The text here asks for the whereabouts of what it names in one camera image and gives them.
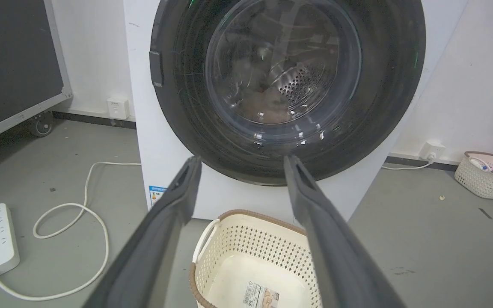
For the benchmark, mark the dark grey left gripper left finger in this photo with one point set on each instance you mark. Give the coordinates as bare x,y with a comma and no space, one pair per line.
144,256

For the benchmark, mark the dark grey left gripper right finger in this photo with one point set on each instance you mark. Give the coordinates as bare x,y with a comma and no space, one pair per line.
340,252

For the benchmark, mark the round black washing machine door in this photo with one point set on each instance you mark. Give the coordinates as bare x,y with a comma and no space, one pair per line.
280,85

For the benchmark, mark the white front-load washing machine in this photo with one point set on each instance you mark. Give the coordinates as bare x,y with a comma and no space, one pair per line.
165,141

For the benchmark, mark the blue energy label sticker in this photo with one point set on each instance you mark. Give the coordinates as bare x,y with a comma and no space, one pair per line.
155,194

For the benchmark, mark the paper label in basket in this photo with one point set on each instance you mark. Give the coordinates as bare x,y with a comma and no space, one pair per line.
260,295

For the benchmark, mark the cream perforated laundry basket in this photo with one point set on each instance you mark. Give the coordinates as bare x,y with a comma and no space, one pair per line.
246,261

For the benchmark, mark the small cream basket with items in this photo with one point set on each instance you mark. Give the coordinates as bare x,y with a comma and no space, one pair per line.
484,177

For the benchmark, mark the dark panel cart with wheels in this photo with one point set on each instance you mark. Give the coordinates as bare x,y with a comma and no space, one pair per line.
11,60

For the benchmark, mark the white wall outlet with plug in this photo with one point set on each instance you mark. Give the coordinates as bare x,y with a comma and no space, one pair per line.
432,151

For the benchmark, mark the white wall socket box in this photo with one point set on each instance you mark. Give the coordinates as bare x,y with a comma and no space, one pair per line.
118,107

